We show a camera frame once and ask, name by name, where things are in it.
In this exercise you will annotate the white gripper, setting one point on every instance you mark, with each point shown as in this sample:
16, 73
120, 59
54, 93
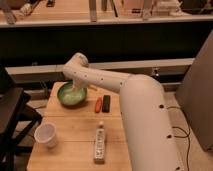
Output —
78, 86

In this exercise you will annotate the orange pepper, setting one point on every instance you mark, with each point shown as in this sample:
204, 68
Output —
98, 105

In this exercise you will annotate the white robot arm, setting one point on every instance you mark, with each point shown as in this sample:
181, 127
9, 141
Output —
149, 135

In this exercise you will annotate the green ceramic bowl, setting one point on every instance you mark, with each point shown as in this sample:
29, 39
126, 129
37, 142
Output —
70, 97

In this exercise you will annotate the black rectangular block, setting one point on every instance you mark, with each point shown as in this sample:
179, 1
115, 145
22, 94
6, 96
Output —
106, 103

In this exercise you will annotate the white sauce bottle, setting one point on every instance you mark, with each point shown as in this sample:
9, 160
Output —
99, 145

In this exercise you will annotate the white paper cup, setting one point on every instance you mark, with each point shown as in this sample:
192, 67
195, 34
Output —
46, 134

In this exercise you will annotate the black side stand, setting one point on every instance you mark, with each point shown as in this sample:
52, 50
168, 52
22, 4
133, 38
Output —
16, 120

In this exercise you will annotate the long grey shelf beam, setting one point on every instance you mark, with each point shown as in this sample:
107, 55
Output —
156, 68

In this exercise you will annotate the grey panel board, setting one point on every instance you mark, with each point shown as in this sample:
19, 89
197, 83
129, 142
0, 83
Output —
195, 95

